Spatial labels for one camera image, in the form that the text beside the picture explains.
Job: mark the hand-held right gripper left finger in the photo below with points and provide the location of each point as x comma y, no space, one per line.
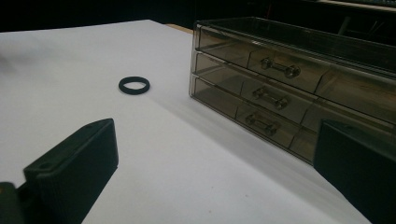
71,174

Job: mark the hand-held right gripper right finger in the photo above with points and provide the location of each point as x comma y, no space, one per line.
358,174

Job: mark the smoky clear drawer organizer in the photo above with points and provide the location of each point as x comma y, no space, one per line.
224,77

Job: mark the white board sheet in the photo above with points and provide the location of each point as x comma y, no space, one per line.
93,62

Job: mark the wooden table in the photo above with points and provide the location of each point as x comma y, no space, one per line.
180,28

